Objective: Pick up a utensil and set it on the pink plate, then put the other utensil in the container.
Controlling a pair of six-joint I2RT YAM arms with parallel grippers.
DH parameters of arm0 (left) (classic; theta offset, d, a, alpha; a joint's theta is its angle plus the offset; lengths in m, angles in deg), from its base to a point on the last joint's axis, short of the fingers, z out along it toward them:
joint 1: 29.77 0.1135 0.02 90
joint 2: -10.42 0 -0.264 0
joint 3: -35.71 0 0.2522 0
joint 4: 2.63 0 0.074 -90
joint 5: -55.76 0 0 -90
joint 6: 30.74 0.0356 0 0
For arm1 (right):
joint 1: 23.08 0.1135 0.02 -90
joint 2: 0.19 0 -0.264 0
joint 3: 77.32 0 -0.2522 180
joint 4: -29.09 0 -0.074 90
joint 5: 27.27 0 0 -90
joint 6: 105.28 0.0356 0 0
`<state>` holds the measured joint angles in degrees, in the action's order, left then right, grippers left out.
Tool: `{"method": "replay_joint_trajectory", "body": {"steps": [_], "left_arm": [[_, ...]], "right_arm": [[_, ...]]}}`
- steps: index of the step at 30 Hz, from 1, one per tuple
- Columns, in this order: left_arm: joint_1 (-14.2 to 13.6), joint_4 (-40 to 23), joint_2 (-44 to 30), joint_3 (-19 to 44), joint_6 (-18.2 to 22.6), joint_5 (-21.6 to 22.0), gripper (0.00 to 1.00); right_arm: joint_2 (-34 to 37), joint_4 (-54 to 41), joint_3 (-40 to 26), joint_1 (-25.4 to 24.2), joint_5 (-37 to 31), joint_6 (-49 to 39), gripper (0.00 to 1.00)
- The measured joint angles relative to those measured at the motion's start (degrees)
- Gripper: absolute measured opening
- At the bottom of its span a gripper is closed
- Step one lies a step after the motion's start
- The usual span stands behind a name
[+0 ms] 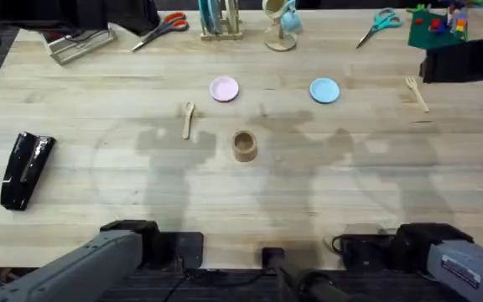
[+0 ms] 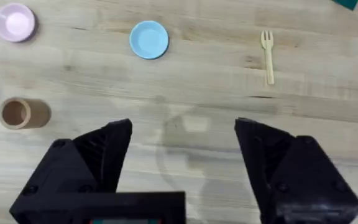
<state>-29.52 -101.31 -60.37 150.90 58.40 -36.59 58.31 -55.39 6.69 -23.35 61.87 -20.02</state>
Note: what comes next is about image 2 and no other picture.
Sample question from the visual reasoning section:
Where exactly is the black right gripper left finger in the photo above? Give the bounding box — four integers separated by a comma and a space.
9, 118, 134, 224

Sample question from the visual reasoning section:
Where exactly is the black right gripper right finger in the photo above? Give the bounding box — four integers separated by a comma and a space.
234, 117, 358, 224

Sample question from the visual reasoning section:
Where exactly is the light blue plate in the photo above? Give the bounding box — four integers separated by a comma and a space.
129, 20, 170, 60

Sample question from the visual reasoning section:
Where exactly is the pink plate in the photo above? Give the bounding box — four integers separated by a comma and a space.
0, 2, 37, 44

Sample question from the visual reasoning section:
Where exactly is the brown cylindrical cup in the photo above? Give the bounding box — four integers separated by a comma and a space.
0, 96, 52, 130

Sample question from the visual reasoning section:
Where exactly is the wooden fork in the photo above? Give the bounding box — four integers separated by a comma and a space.
260, 30, 275, 85

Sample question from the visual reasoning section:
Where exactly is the green board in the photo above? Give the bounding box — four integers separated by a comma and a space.
331, 0, 358, 11

